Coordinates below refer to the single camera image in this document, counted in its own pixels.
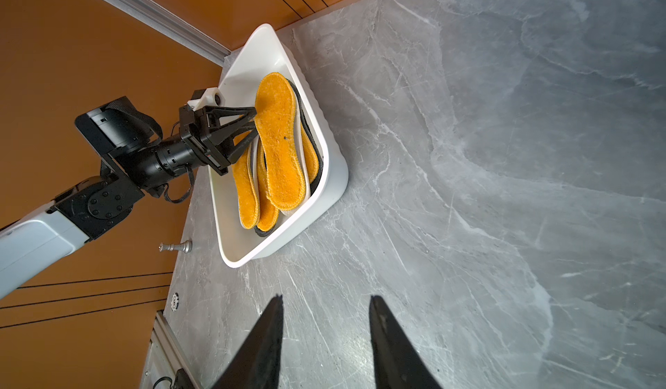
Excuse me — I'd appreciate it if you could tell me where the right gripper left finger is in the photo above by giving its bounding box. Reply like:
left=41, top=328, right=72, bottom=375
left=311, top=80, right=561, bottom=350
left=212, top=295, right=284, bottom=388

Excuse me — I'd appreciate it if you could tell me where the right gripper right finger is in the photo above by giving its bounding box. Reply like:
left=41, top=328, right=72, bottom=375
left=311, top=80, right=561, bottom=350
left=369, top=295, right=441, bottom=388

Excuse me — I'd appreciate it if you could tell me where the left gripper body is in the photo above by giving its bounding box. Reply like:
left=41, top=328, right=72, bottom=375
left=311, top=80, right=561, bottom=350
left=179, top=105, right=232, bottom=176

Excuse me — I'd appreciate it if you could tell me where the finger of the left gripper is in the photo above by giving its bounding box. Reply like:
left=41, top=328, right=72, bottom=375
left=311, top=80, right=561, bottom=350
left=203, top=106, right=257, bottom=142
left=216, top=127, right=258, bottom=168

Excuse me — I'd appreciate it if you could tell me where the yellow insole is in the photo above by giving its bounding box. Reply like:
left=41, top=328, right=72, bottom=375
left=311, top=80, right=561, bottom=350
left=254, top=73, right=305, bottom=212
left=232, top=132, right=260, bottom=229
left=255, top=142, right=280, bottom=237
left=301, top=122, right=322, bottom=191

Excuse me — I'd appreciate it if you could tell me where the grey felt insole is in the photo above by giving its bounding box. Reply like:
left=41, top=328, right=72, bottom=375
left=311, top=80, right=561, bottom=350
left=285, top=78, right=326, bottom=192

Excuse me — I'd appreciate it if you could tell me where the white plastic storage box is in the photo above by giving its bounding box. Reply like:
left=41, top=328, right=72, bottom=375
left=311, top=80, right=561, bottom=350
left=209, top=24, right=349, bottom=269

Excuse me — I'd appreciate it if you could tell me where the white insole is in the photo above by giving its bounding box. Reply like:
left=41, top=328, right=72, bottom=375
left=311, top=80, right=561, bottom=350
left=290, top=82, right=310, bottom=206

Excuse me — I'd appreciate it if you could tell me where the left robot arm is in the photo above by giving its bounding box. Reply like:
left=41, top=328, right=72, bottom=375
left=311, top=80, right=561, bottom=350
left=1, top=90, right=258, bottom=296

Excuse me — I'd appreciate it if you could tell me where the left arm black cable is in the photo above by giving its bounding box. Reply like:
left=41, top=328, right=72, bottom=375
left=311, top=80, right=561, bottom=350
left=103, top=99, right=198, bottom=205

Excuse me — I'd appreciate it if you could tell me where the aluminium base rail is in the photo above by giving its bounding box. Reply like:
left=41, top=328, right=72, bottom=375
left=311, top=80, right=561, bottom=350
left=139, top=311, right=202, bottom=389

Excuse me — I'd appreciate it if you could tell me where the left aluminium corner post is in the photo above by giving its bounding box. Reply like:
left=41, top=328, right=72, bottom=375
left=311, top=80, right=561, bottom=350
left=103, top=0, right=231, bottom=66

